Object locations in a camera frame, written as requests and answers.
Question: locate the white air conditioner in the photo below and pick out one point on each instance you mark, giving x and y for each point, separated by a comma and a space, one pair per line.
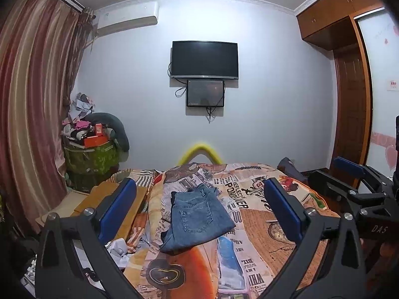
124, 18

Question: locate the striped curtain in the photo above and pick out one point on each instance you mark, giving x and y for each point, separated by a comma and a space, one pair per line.
31, 99

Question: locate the orange box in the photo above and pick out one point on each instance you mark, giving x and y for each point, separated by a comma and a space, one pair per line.
95, 141

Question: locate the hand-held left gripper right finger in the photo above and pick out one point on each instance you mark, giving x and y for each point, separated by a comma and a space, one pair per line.
280, 208

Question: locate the small black wall monitor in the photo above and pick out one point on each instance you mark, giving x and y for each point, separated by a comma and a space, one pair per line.
205, 93

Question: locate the grey body pillow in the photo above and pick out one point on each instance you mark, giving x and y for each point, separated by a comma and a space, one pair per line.
120, 127

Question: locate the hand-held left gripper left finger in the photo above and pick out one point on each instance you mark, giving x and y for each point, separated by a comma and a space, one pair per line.
120, 205

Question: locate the wooden wardrobe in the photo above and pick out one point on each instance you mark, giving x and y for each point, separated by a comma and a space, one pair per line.
330, 9

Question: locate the dark cloth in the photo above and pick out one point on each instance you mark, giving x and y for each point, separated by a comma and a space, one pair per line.
288, 165

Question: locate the crumpled white paper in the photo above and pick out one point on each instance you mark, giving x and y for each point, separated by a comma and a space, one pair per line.
120, 252

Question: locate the blue jeans pants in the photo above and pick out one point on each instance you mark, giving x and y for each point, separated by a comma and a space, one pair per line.
193, 218

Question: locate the pile of clothes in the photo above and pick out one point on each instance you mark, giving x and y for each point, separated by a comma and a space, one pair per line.
78, 112

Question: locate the yellow foam tube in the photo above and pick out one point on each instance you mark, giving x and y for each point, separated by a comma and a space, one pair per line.
199, 148

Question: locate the black wall television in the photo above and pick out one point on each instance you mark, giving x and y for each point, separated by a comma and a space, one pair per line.
204, 59

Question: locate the beige cardboard sheet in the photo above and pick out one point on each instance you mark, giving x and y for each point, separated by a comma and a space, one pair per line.
62, 207

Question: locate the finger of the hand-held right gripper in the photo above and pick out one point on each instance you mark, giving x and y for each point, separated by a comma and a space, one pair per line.
330, 182
349, 166

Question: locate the printed blanket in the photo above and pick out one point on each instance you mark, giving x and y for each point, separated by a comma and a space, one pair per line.
255, 224

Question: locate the brown wooden door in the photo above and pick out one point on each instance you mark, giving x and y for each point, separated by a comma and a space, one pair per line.
352, 115

